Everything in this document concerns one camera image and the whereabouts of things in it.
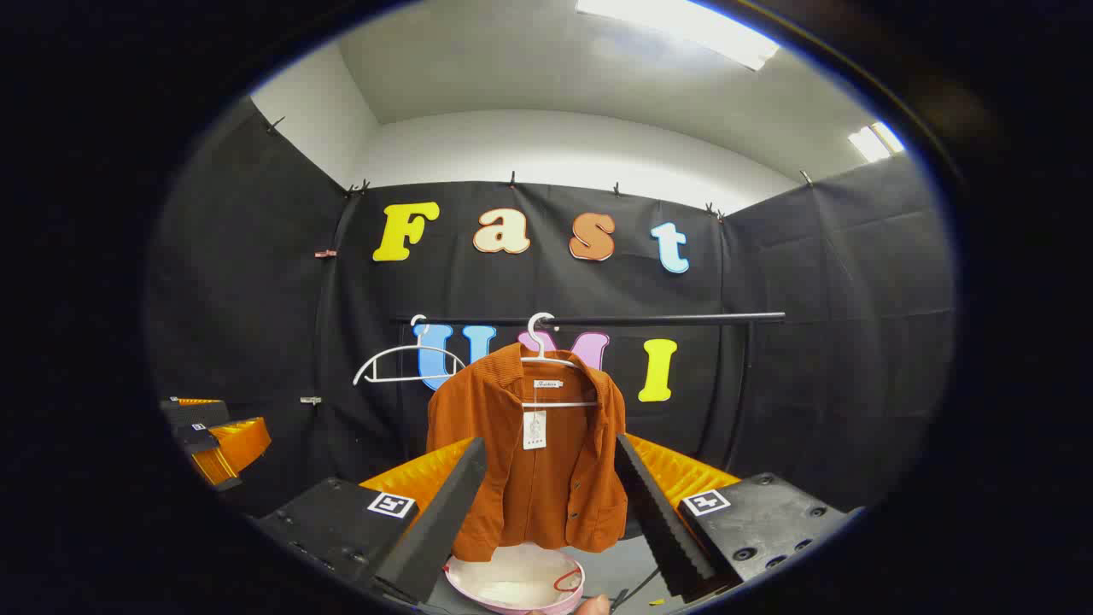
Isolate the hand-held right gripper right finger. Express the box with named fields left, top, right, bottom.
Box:
left=615, top=433, right=863, bottom=599

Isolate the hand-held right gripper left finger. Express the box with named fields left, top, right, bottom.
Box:
left=256, top=437, right=488, bottom=606

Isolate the orange corduroy jacket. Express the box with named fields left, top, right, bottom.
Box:
left=425, top=342, right=630, bottom=562

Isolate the white clothes hanger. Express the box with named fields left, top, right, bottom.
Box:
left=519, top=312, right=600, bottom=409
left=353, top=314, right=468, bottom=387

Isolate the black clothes rack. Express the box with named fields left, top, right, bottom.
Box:
left=391, top=312, right=786, bottom=475

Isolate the small ceiling light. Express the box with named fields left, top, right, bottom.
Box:
left=848, top=121, right=905, bottom=163

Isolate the long ceiling light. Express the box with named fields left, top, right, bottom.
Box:
left=576, top=0, right=780, bottom=72

